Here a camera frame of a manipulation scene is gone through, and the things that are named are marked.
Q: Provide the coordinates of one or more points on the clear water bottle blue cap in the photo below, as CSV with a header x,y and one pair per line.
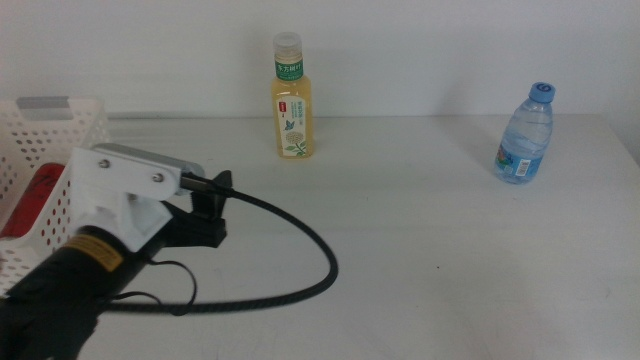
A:
x,y
525,140

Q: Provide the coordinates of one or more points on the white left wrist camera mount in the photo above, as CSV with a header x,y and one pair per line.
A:
x,y
115,200

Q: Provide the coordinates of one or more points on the yellow tea bottle green label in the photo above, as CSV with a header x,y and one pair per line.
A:
x,y
292,115

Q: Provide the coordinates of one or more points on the red cola can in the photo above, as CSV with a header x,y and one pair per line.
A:
x,y
35,200

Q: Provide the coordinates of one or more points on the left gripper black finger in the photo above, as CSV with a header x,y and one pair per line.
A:
x,y
210,207

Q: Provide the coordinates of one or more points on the white perforated plastic basket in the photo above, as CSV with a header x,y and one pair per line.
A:
x,y
45,135

